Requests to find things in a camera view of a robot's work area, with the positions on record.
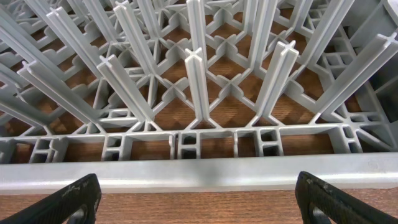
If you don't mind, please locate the grey dishwasher rack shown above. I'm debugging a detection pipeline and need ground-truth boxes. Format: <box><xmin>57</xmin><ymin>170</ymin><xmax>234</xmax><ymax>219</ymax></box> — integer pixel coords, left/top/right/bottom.
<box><xmin>1</xmin><ymin>0</ymin><xmax>397</xmax><ymax>194</ymax></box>

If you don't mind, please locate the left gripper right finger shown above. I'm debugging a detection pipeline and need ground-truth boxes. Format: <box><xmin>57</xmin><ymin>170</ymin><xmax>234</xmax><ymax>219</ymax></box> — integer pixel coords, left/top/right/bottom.
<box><xmin>295</xmin><ymin>171</ymin><xmax>397</xmax><ymax>224</ymax></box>

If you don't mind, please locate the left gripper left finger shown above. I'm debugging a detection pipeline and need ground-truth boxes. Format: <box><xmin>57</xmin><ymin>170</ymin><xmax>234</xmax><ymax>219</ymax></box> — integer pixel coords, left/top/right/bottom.
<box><xmin>1</xmin><ymin>174</ymin><xmax>101</xmax><ymax>223</ymax></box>

